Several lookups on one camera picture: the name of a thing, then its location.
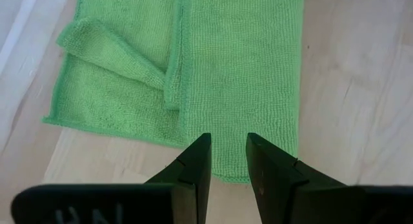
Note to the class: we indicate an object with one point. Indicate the green microfiber towel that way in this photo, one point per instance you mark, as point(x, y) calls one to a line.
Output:
point(242, 72)

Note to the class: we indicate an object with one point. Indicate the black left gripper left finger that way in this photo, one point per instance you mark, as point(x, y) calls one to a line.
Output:
point(187, 198)

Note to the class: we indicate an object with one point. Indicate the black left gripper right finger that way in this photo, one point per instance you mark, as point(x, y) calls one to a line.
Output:
point(277, 195)

